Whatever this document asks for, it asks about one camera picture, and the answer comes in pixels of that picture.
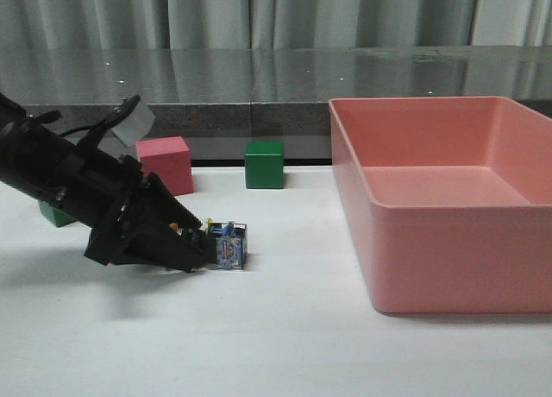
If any yellow push button switch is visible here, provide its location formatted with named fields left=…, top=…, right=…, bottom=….
left=170, top=217, right=249, bottom=271

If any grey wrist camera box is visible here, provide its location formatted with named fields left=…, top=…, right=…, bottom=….
left=111, top=103, right=155, bottom=148

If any green cube left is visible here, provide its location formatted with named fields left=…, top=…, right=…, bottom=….
left=38, top=201, right=76, bottom=228

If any grey curtain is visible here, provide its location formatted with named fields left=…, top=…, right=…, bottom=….
left=1, top=0, right=551, bottom=49

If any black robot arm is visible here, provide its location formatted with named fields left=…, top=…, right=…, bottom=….
left=1, top=96, right=210, bottom=273

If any pink cube back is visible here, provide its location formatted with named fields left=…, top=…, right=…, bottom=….
left=135, top=136, right=194, bottom=196

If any green cube near bin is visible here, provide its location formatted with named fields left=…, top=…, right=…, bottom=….
left=245, top=141, right=284, bottom=189

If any pink plastic bin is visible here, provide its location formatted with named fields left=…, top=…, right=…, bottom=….
left=329, top=97, right=551, bottom=313

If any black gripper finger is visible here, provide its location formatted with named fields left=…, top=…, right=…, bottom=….
left=116, top=223, right=212, bottom=273
left=129, top=172, right=201, bottom=242

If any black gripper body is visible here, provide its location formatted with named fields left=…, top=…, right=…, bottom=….
left=55, top=154, right=149, bottom=265

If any grey stone ledge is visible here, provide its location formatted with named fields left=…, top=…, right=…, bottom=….
left=1, top=46, right=551, bottom=137

